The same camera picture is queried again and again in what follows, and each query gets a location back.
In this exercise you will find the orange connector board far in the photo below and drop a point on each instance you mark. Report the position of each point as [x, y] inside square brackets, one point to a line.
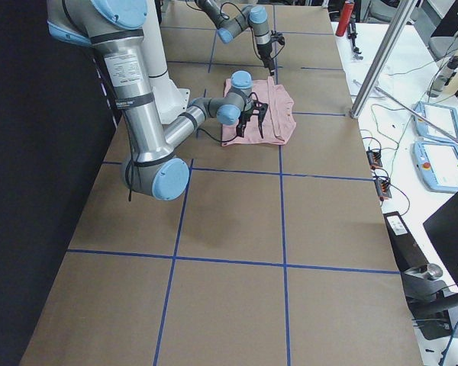
[374, 158]

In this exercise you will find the black metal clamp stand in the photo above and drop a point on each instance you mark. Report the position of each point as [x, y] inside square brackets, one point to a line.
[433, 305]

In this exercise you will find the near blue teach pendant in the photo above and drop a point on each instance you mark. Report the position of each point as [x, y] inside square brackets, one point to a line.
[437, 165]

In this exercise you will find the orange connector board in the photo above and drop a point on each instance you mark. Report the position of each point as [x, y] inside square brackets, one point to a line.
[382, 185]
[374, 158]

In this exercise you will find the black monitor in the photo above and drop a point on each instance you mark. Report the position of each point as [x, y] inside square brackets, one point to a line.
[442, 230]

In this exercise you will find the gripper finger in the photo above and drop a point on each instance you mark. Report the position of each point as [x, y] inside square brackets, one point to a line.
[245, 126]
[238, 132]
[271, 67]
[267, 62]

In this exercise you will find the red cylinder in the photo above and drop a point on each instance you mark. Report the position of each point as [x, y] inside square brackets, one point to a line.
[345, 16]

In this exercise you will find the orange connector board near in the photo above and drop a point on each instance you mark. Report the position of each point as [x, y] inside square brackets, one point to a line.
[382, 185]

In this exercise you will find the blue teach pendant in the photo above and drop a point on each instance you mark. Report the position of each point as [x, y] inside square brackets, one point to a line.
[444, 117]
[437, 165]

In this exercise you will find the far blue teach pendant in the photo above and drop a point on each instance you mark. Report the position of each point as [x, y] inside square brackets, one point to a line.
[444, 117]

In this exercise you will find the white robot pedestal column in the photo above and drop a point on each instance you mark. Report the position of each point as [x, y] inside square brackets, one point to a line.
[170, 100]

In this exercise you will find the black box with label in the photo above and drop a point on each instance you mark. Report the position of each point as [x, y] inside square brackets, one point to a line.
[407, 252]

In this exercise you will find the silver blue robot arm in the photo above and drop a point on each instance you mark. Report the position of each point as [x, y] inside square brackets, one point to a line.
[116, 30]
[253, 17]

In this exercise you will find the pink Snoopy t-shirt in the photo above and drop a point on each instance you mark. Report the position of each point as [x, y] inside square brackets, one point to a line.
[278, 124]

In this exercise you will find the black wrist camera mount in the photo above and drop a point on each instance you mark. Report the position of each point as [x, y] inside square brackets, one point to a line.
[277, 37]
[259, 110]

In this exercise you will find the aluminium frame post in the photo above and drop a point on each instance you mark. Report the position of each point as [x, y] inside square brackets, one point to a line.
[389, 41]

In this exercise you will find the clear water bottle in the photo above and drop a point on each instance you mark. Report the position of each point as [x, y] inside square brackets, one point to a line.
[444, 76]

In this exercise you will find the black tripod stick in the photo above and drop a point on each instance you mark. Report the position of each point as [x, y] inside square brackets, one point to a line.
[352, 36]

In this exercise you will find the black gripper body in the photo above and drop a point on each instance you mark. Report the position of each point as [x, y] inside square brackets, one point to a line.
[245, 116]
[262, 51]

